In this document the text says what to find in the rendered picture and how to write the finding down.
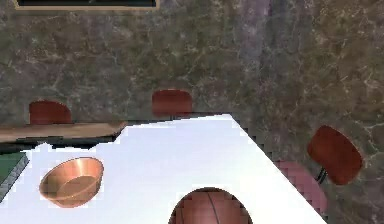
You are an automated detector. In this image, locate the white table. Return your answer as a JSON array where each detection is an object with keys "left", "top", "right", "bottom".
[{"left": 0, "top": 113, "right": 328, "bottom": 224}]

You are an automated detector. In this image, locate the brown basketball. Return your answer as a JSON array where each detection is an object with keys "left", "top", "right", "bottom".
[{"left": 168, "top": 187, "right": 254, "bottom": 224}]

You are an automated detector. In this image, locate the wood framed dark picture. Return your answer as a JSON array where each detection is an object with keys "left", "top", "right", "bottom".
[{"left": 12, "top": 0, "right": 160, "bottom": 12}]

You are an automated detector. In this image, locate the brown wooden table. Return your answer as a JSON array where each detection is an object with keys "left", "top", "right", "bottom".
[{"left": 0, "top": 121, "right": 128, "bottom": 144}]

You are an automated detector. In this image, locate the copper mixing bowl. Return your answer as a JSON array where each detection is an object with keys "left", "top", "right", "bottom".
[{"left": 38, "top": 156, "right": 105, "bottom": 209}]

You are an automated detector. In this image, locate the red brown chair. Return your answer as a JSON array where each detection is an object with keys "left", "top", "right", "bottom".
[
  {"left": 151, "top": 88, "right": 194, "bottom": 120},
  {"left": 275, "top": 124, "right": 364, "bottom": 214},
  {"left": 28, "top": 99, "right": 73, "bottom": 126}
]

